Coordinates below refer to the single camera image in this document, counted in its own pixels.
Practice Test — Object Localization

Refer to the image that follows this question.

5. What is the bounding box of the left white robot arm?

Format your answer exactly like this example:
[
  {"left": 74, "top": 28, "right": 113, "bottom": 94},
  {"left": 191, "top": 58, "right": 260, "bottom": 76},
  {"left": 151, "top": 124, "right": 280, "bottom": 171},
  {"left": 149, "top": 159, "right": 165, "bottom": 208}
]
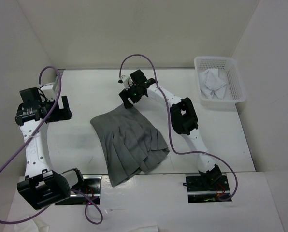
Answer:
[{"left": 15, "top": 84, "right": 86, "bottom": 210}]

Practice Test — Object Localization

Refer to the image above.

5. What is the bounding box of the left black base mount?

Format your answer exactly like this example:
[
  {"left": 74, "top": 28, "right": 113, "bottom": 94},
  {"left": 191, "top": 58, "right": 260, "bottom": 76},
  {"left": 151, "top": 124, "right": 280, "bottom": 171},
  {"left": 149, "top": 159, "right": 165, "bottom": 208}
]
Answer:
[{"left": 55, "top": 175, "right": 102, "bottom": 206}]

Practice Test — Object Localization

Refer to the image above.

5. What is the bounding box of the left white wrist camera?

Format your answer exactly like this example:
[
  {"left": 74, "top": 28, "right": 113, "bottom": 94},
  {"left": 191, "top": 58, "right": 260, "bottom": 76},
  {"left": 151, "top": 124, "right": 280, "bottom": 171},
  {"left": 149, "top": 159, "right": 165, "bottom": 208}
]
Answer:
[{"left": 38, "top": 78, "right": 59, "bottom": 102}]

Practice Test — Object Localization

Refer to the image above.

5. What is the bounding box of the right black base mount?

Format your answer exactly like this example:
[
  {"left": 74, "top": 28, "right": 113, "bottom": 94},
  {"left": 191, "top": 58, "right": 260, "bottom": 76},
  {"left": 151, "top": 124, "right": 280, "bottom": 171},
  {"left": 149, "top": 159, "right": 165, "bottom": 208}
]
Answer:
[{"left": 182, "top": 174, "right": 231, "bottom": 203}]

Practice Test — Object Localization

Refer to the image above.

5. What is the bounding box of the white plastic basket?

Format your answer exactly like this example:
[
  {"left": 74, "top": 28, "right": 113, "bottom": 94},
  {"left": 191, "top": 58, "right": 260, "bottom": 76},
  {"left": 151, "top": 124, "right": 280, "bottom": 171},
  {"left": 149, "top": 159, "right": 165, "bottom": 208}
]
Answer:
[{"left": 194, "top": 56, "right": 246, "bottom": 110}]

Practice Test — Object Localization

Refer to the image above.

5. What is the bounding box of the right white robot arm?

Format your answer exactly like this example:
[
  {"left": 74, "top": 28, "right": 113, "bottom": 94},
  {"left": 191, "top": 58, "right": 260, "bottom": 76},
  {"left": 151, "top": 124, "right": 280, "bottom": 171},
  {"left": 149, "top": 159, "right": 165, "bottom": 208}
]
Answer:
[{"left": 118, "top": 70, "right": 222, "bottom": 190}]

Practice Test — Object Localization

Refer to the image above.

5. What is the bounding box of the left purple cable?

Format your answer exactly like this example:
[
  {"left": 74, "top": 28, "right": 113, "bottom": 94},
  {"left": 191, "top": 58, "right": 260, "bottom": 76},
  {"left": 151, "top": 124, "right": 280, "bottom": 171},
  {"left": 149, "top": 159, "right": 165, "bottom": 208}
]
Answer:
[{"left": 0, "top": 66, "right": 103, "bottom": 224}]

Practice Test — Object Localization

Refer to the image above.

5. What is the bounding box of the crumpled white tissue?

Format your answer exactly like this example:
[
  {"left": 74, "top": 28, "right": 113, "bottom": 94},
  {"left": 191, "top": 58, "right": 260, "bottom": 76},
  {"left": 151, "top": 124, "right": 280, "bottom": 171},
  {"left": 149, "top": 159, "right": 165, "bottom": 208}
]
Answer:
[{"left": 14, "top": 217, "right": 50, "bottom": 232}]

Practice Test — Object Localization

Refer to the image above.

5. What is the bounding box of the grey pleated skirt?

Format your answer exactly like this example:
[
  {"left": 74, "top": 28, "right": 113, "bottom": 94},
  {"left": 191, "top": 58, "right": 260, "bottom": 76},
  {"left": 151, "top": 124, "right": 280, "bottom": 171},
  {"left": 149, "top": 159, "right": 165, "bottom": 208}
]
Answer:
[{"left": 90, "top": 105, "right": 169, "bottom": 187}]

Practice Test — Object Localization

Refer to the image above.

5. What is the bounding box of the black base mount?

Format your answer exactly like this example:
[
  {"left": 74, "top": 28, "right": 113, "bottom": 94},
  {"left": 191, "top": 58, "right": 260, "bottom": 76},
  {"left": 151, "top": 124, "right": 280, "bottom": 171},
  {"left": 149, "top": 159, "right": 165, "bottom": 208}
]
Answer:
[
  {"left": 182, "top": 174, "right": 231, "bottom": 203},
  {"left": 55, "top": 175, "right": 102, "bottom": 206}
]

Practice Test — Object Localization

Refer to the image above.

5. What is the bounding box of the purple cable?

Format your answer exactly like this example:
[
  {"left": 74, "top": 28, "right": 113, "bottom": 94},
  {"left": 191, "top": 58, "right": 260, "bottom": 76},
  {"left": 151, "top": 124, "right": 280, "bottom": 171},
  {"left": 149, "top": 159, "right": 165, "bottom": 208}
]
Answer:
[
  {"left": 119, "top": 54, "right": 238, "bottom": 202},
  {"left": 0, "top": 66, "right": 103, "bottom": 224}
]

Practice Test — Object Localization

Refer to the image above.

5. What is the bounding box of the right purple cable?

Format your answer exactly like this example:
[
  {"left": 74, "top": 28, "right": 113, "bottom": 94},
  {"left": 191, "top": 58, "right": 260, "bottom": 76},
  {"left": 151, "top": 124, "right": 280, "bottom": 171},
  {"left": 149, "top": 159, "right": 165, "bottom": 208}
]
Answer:
[{"left": 119, "top": 54, "right": 238, "bottom": 202}]

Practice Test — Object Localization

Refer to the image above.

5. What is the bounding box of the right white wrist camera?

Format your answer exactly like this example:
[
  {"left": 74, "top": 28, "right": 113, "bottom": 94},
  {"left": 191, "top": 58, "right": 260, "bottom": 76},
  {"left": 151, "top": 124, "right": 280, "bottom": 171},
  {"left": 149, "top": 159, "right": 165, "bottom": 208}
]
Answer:
[{"left": 118, "top": 75, "right": 133, "bottom": 90}]

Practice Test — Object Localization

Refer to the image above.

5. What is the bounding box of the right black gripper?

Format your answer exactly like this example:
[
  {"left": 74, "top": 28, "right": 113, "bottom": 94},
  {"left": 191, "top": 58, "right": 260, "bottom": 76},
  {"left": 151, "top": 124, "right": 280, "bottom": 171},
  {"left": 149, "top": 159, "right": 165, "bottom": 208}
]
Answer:
[{"left": 119, "top": 82, "right": 142, "bottom": 109}]

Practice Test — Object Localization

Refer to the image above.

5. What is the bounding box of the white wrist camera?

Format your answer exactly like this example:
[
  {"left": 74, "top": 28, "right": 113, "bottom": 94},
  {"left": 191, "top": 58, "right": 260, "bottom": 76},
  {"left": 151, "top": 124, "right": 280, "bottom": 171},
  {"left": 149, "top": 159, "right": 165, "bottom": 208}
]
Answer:
[
  {"left": 38, "top": 78, "right": 59, "bottom": 102},
  {"left": 118, "top": 75, "right": 133, "bottom": 90}
]

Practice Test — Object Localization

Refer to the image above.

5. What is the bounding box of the white cloth in basket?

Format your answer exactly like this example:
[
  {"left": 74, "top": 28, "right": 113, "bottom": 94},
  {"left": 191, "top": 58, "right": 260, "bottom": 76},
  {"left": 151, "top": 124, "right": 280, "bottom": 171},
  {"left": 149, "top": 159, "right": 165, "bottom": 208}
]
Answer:
[{"left": 198, "top": 68, "right": 232, "bottom": 101}]

